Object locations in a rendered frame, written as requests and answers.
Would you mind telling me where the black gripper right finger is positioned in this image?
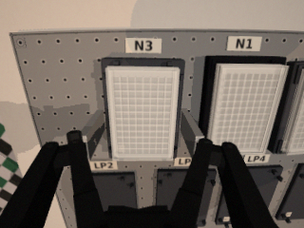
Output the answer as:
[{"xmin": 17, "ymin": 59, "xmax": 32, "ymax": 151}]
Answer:
[{"xmin": 162, "ymin": 110, "xmax": 279, "ymax": 228}]

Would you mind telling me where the grey perforated base plate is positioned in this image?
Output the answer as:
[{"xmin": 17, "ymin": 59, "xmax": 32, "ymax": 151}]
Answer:
[{"xmin": 9, "ymin": 28, "xmax": 304, "ymax": 228}]

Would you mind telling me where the translucent plastic plate lid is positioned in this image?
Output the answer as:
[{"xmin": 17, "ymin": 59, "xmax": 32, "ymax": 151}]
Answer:
[{"xmin": 105, "ymin": 67, "xmax": 180, "ymax": 161}]

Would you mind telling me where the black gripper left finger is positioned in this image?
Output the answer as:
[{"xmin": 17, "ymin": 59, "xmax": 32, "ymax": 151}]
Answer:
[{"xmin": 0, "ymin": 109, "xmax": 109, "ymax": 228}]

